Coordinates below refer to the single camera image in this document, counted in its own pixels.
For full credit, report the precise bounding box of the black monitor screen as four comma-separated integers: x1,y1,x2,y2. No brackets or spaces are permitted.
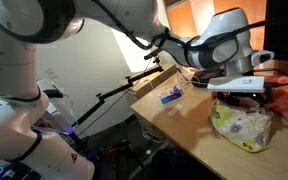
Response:
264,0,288,61

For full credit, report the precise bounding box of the single adhesive bandage strip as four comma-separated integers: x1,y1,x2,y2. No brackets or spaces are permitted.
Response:
168,104,183,116

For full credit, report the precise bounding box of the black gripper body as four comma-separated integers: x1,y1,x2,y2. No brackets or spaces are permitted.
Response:
216,92,272,106

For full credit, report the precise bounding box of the blue band-aid box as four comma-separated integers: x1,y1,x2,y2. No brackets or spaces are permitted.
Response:
159,86,182,104

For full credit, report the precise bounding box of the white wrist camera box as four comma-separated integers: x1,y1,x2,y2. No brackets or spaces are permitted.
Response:
207,76,264,93

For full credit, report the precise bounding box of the floral cosmetic pouch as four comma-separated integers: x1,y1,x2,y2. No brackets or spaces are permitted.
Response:
208,99,274,153

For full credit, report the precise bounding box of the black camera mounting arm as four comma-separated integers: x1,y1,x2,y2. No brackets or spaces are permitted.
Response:
72,65,163,127

